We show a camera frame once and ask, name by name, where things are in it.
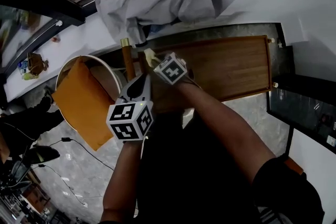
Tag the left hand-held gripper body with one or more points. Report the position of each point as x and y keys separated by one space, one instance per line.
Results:
x=126 y=123

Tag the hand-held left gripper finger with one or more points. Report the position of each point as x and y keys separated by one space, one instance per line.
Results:
x=148 y=89
x=125 y=93

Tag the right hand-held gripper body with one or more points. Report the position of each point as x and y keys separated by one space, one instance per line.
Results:
x=172 y=70

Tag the pale yellow cloth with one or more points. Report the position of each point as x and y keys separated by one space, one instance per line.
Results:
x=150 y=56

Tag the person's right forearm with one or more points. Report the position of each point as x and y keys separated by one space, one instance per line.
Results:
x=223 y=128

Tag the person's left forearm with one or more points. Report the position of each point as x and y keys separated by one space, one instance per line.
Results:
x=118 y=183

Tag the black glass-door cabinet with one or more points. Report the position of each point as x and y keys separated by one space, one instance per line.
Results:
x=302 y=110

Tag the round white chair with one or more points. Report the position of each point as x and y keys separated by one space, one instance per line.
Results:
x=102 y=74

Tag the orange cushion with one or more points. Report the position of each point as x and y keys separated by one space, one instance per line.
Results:
x=84 y=107

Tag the blue fabric item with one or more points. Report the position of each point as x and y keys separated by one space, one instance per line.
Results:
x=155 y=29

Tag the person's black clothing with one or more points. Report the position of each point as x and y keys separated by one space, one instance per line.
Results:
x=189 y=178

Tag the small red item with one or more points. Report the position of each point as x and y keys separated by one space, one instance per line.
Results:
x=56 y=39

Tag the black office chair seat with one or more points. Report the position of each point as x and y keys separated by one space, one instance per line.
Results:
x=42 y=154

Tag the small brown bag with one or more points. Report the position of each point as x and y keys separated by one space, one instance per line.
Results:
x=35 y=64

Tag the white paper scrap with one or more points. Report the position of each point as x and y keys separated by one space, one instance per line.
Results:
x=59 y=23

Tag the yellow-green small item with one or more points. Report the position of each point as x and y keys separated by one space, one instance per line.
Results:
x=30 y=76

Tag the small blue bottle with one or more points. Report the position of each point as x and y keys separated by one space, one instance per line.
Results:
x=22 y=65

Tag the wooden shelf with clutter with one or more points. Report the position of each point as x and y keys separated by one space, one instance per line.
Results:
x=34 y=199

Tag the white wall plug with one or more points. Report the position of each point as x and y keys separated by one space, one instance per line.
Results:
x=279 y=44

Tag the black window frame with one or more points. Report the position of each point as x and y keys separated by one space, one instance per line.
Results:
x=52 y=5

